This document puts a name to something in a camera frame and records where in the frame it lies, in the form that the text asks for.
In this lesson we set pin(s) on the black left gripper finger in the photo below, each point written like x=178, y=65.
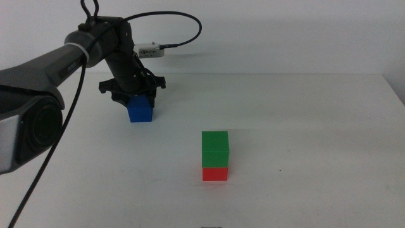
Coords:
x=152, y=98
x=121, y=98

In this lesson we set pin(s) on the blue cube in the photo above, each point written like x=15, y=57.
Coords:
x=140, y=111

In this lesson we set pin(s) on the green cube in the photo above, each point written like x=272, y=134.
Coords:
x=215, y=149

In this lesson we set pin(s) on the red cube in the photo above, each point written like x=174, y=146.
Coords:
x=215, y=174

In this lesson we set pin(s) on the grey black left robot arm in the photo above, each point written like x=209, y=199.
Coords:
x=38, y=68

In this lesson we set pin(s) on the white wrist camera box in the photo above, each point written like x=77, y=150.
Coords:
x=148, y=50

